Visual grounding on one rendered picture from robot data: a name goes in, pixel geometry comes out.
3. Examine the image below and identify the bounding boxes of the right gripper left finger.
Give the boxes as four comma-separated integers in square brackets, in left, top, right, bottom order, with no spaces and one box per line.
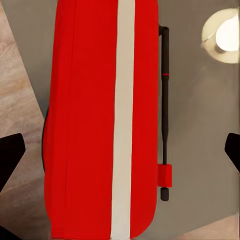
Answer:
[0,133,26,192]

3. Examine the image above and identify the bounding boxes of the radio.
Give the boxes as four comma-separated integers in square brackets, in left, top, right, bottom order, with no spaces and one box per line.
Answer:
[41,0,172,240]

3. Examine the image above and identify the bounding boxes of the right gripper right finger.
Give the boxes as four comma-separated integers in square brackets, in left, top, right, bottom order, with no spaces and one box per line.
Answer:
[225,133,240,172]

